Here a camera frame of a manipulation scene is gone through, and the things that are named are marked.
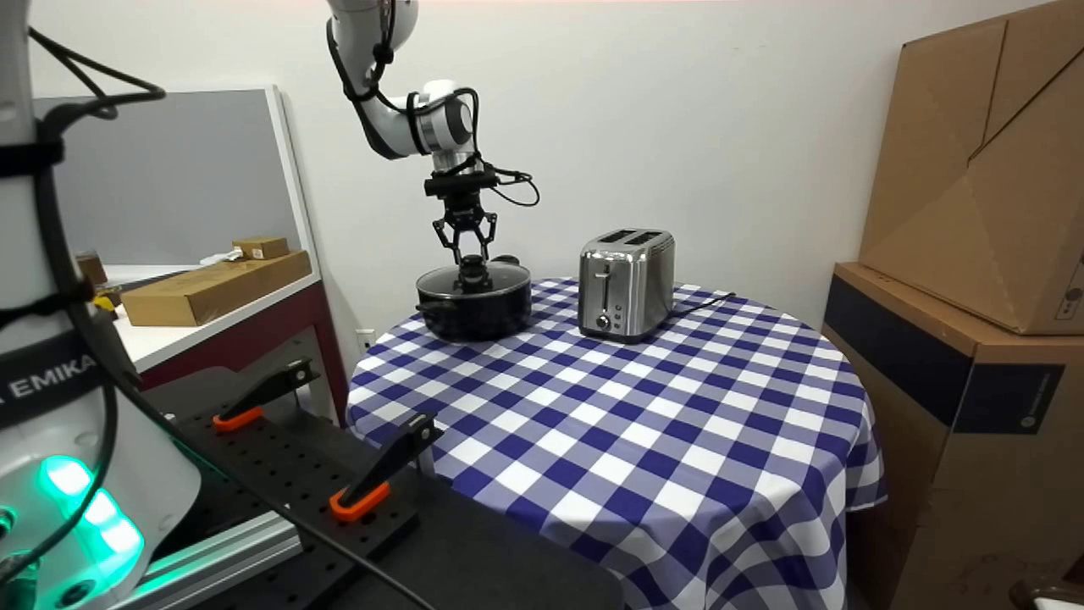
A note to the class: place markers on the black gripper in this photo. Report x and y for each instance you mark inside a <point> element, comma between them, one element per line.
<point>463,211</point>

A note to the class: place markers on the glass pot lid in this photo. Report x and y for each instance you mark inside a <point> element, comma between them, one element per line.
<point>471,277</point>

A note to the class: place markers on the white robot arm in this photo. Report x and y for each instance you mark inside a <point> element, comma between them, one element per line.
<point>434,119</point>

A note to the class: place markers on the white robot base green light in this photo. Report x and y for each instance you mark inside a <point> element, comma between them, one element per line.
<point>89,474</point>

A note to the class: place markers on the black cooking pot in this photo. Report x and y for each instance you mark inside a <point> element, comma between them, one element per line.
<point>474,315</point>

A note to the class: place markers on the silver toaster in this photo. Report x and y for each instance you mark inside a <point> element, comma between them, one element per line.
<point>624,282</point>

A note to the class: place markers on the flat cardboard box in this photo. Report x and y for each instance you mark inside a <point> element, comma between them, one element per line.
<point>244,272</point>

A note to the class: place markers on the near orange black clamp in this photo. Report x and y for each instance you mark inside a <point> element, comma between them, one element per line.
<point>369,491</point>

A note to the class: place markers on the orange black clamp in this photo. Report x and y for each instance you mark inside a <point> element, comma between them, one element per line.
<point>369,491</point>
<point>248,408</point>

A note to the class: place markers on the far orange black clamp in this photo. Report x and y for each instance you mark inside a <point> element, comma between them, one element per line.
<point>248,408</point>

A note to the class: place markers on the grey whiteboard panel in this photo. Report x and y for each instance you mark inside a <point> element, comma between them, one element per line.
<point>185,176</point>

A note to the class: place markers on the black perforated breadboard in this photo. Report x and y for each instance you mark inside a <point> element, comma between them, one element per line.
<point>421,551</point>

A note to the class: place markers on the white shelf table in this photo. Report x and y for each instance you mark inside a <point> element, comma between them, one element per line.
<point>257,336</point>

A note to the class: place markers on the blue white checkered tablecloth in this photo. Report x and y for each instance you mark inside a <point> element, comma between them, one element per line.
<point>708,464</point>

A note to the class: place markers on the large cardboard box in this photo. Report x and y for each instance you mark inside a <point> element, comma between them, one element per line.
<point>980,176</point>

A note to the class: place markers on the brown cardboard cabinet box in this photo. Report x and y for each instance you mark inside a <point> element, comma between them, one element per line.
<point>983,449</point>

